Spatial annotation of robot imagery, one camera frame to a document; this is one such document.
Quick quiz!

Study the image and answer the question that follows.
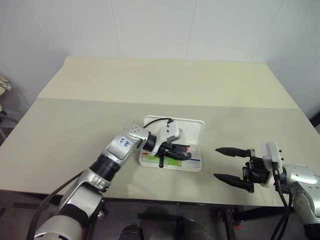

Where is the white plastic pencil case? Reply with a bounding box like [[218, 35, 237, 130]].
[[138, 114, 207, 174]]

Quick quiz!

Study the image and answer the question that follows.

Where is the dark object at wall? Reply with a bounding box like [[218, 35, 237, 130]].
[[308, 99, 320, 129]]

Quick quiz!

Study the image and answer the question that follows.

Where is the black crossbar under table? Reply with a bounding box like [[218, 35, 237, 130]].
[[137, 212, 195, 221]]

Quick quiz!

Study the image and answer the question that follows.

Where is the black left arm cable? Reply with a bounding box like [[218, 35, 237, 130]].
[[27, 117, 176, 240]]

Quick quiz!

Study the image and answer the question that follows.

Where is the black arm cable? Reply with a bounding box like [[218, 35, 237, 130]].
[[27, 117, 176, 240], [271, 161, 295, 240]]

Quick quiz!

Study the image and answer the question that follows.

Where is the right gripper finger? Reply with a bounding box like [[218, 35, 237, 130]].
[[213, 172, 254, 194], [215, 147, 251, 159]]

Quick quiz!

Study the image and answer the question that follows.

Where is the green highlighter pen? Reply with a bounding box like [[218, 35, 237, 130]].
[[145, 154, 184, 168]]

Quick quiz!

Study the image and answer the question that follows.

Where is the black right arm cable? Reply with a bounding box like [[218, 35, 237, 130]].
[[271, 161, 295, 240]]

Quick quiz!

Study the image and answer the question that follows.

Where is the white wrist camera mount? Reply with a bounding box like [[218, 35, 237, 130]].
[[259, 140, 285, 188], [149, 123, 183, 156]]

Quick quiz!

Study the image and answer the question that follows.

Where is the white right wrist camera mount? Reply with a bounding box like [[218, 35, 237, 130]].
[[259, 140, 285, 188]]

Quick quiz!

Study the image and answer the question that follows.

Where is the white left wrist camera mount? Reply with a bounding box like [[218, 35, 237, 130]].
[[149, 123, 183, 156]]

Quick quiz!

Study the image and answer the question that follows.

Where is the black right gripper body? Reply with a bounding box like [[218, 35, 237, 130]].
[[240, 148, 270, 194]]

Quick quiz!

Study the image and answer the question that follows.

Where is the beige bag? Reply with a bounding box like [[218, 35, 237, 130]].
[[0, 73, 13, 96]]

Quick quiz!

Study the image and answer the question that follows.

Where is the black clamp with red parts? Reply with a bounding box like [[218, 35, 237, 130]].
[[216, 209, 245, 240]]

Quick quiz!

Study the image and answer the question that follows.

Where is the dark rounded shape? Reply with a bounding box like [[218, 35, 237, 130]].
[[178, 216, 210, 240], [119, 222, 147, 240]]

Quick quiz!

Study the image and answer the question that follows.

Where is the red and black marker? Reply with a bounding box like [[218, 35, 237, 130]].
[[174, 146, 192, 157]]

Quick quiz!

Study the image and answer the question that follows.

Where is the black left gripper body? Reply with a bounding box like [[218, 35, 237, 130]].
[[158, 140, 181, 169]]

